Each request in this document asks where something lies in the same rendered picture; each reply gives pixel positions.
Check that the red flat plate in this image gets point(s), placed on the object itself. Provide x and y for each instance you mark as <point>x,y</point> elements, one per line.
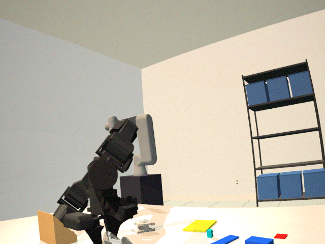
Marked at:
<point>281,236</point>

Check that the blue flat bar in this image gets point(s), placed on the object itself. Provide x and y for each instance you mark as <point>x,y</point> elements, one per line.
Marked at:
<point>226,239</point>

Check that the teal cylinder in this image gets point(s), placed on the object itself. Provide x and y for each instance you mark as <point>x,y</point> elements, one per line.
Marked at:
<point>209,233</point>

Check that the blue flat block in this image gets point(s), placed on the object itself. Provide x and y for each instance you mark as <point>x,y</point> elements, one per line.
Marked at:
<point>259,240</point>

